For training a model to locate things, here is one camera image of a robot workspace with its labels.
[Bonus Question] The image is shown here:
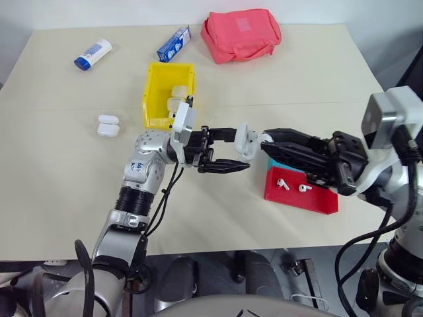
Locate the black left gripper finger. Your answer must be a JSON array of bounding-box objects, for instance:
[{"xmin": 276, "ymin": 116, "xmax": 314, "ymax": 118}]
[
  {"xmin": 210, "ymin": 126, "xmax": 241, "ymax": 143},
  {"xmin": 198, "ymin": 158, "xmax": 251, "ymax": 175}
]

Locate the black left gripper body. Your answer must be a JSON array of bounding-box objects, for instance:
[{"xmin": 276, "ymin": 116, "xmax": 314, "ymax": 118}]
[{"xmin": 183, "ymin": 125, "xmax": 215, "ymax": 173}]

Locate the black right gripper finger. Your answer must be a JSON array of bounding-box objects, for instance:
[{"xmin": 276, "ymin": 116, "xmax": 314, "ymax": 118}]
[
  {"xmin": 260, "ymin": 141, "xmax": 333, "ymax": 174},
  {"xmin": 262, "ymin": 127, "xmax": 333, "ymax": 153}
]

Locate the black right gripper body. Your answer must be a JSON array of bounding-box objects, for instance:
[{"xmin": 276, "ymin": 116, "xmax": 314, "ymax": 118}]
[{"xmin": 305, "ymin": 131, "xmax": 369, "ymax": 196}]

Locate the yellow plastic bin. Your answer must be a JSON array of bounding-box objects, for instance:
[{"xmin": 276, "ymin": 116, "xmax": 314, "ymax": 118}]
[{"xmin": 141, "ymin": 61, "xmax": 198, "ymax": 130}]

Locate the teal plastic tray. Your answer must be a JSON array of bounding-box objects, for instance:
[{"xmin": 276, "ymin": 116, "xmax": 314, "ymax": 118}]
[{"xmin": 267, "ymin": 157, "xmax": 307, "ymax": 174}]

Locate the red plastic tray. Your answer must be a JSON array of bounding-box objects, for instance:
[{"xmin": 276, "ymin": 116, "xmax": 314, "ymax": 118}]
[{"xmin": 263, "ymin": 166, "xmax": 340, "ymax": 216}]

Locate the pink fabric pouch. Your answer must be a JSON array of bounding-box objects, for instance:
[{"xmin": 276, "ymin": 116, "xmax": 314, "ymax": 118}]
[{"xmin": 200, "ymin": 10, "xmax": 283, "ymax": 65}]

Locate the blue toothpaste carton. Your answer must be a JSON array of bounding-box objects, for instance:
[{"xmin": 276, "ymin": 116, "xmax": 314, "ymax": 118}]
[{"xmin": 156, "ymin": 24, "xmax": 192, "ymax": 63}]

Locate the dark metal table foot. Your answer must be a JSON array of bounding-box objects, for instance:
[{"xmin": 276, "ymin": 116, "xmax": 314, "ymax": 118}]
[{"xmin": 290, "ymin": 258, "xmax": 321, "ymax": 308}]

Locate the white and blue tube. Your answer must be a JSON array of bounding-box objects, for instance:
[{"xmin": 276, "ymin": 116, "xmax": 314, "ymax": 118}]
[{"xmin": 73, "ymin": 38, "xmax": 114, "ymax": 71}]

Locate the pale robot torso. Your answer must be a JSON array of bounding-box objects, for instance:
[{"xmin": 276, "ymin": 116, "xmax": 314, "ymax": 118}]
[{"xmin": 158, "ymin": 293, "xmax": 338, "ymax": 317}]

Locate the rusty metal table foot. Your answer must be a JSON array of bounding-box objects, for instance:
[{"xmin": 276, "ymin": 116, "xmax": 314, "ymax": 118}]
[{"xmin": 121, "ymin": 279, "xmax": 134, "ymax": 317}]

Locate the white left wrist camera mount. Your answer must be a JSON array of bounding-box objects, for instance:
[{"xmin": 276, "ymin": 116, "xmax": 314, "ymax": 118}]
[{"xmin": 170, "ymin": 95, "xmax": 199, "ymax": 165}]

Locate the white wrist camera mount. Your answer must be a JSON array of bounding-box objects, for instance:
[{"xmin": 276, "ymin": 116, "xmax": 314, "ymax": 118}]
[
  {"xmin": 354, "ymin": 86, "xmax": 423, "ymax": 199},
  {"xmin": 170, "ymin": 95, "xmax": 199, "ymax": 165}
]

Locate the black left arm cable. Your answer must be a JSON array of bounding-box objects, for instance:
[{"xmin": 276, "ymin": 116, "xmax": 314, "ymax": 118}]
[{"xmin": 127, "ymin": 161, "xmax": 186, "ymax": 295}]

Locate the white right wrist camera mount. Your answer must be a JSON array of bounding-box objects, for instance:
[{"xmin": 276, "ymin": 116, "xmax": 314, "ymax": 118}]
[{"xmin": 354, "ymin": 86, "xmax": 423, "ymax": 199}]

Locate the thin white floor cable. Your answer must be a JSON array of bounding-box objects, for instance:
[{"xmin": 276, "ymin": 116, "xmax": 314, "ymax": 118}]
[{"xmin": 289, "ymin": 293, "xmax": 327, "ymax": 310}]

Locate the thick black shoulder cable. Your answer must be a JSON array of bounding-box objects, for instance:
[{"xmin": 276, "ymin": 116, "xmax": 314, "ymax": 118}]
[{"xmin": 74, "ymin": 239, "xmax": 96, "ymax": 317}]

